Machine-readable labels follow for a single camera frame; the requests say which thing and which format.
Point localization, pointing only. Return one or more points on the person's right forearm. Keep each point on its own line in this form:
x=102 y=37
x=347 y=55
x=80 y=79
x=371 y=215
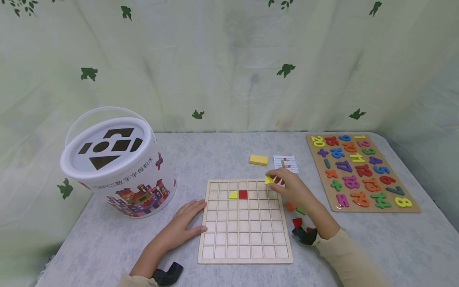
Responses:
x=344 y=251

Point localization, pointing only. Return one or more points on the person's right hand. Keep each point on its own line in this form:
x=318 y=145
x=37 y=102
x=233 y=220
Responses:
x=294 y=189

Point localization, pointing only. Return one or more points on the wooden number puzzle board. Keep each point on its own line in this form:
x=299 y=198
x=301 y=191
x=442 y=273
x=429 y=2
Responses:
x=405 y=187

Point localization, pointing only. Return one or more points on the yellow quarter circle tile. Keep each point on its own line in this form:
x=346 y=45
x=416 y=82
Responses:
x=233 y=195

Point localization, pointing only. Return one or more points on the white shape sorter bucket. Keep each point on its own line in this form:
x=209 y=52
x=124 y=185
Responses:
x=118 y=175

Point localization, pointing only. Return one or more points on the yellow curved tile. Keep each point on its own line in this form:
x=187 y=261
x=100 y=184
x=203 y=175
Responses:
x=268 y=180

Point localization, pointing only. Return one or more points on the person's right fingers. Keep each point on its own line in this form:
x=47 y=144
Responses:
x=278 y=177

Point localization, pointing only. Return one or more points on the yellow rectangular block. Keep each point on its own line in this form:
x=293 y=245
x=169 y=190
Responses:
x=259 y=160

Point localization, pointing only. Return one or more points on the green tile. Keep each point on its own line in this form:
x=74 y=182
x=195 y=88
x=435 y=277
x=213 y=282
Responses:
x=301 y=211

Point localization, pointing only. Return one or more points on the person's left fingers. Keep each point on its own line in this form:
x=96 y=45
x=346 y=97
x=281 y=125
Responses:
x=193 y=207

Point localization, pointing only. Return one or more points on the wooden grid board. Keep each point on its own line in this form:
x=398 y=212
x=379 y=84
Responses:
x=245 y=239

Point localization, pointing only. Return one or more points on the set of colourful number pieces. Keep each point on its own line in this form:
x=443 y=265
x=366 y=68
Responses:
x=358 y=171

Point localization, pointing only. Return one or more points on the red square tile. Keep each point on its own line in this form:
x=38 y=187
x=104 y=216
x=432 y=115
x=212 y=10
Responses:
x=243 y=194

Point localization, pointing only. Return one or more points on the white pattern card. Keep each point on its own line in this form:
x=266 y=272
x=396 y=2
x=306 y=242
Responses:
x=289 y=161

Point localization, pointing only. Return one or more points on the person's left forearm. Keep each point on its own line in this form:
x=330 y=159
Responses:
x=148 y=259

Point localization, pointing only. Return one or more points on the person's left hand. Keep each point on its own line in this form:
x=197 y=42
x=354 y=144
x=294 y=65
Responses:
x=183 y=225

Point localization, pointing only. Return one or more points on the orange tile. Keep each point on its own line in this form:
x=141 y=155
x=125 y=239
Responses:
x=289 y=206

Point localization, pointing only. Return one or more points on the person's left thumb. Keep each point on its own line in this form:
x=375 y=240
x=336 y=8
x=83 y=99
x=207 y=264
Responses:
x=196 y=230

